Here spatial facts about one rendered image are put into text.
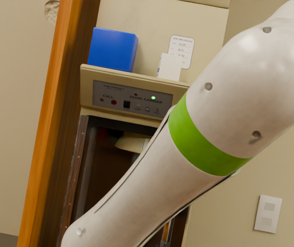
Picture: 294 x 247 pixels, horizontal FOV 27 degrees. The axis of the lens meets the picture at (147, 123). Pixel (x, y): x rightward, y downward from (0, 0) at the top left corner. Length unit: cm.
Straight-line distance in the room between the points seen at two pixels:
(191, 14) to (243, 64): 89
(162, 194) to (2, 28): 135
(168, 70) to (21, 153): 75
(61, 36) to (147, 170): 74
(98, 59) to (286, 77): 83
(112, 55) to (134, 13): 16
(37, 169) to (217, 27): 56
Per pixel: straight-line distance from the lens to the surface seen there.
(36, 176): 150
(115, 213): 87
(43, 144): 149
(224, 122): 69
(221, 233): 202
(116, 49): 144
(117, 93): 147
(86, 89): 149
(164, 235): 151
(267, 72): 66
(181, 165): 76
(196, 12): 155
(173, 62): 146
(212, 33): 155
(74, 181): 156
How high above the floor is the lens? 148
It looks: 3 degrees down
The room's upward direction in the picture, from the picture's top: 10 degrees clockwise
